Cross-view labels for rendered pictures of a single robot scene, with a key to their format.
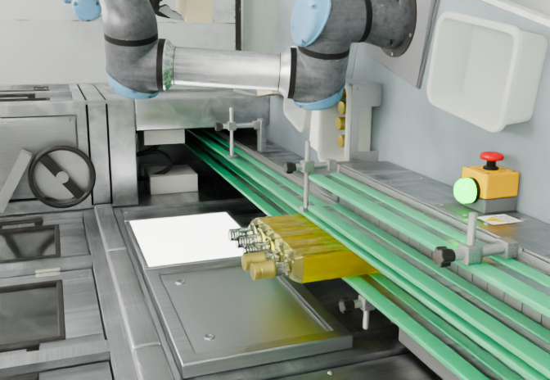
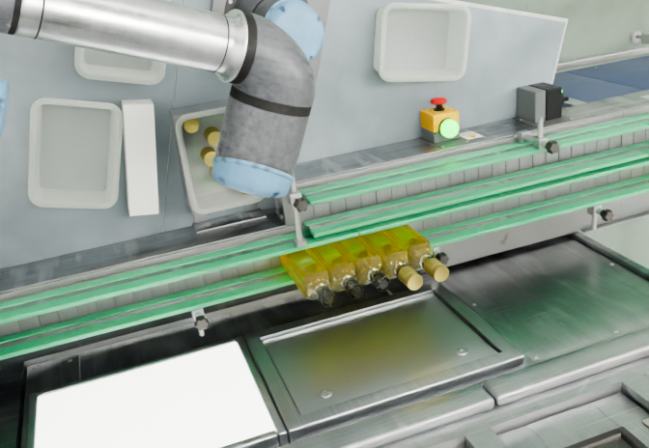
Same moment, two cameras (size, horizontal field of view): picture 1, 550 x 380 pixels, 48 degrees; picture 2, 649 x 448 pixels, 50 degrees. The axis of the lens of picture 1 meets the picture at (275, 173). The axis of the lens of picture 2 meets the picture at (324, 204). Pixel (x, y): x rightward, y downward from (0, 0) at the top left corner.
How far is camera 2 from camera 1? 181 cm
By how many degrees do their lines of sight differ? 83
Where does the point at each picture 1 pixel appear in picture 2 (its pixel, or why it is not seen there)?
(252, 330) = (440, 330)
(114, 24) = (311, 86)
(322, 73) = not seen: hidden behind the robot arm
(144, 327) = (450, 399)
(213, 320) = (425, 354)
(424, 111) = (324, 100)
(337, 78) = not seen: hidden behind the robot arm
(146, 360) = (519, 382)
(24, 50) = not seen: outside the picture
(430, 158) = (343, 137)
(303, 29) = (310, 45)
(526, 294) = (583, 138)
